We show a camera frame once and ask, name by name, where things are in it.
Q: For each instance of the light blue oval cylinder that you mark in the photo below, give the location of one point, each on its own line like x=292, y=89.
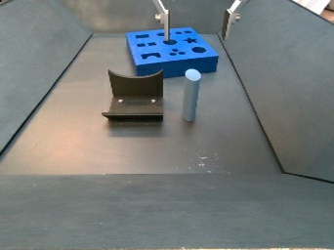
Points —
x=192, y=90

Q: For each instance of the black curved holder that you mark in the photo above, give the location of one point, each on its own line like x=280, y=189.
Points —
x=137, y=97

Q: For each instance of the blue foam shape board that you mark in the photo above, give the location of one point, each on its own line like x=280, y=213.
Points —
x=184, y=52

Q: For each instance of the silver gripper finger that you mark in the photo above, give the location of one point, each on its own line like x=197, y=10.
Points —
x=230, y=18
x=162, y=16

